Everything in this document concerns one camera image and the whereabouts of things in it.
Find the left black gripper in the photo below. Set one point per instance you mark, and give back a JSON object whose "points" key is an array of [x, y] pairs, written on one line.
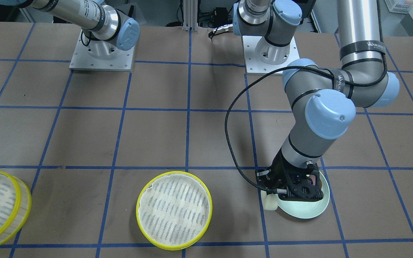
{"points": [[280, 168]]}

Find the white steamed bun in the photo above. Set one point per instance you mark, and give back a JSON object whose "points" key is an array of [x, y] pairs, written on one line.
{"points": [[269, 202]]}

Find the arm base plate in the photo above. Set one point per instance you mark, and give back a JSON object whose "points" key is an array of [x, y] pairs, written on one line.
{"points": [[100, 56], [261, 57]]}

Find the black electronics box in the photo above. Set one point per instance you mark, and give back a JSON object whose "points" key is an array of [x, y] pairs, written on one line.
{"points": [[221, 16]]}

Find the aluminium frame post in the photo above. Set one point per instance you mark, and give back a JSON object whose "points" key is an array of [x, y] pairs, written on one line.
{"points": [[190, 15]]}

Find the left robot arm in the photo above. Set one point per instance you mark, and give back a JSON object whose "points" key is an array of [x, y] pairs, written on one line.
{"points": [[324, 102]]}

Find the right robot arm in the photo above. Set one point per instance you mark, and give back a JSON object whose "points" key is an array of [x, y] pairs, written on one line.
{"points": [[102, 23]]}

